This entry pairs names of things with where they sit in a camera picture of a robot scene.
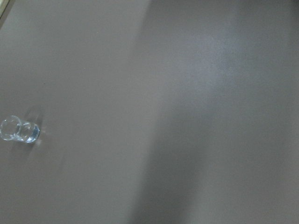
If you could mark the clear glass shaker cup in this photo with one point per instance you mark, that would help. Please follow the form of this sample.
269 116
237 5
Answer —
13 128

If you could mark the bamboo cutting board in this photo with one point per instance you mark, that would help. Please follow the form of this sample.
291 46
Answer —
5 6

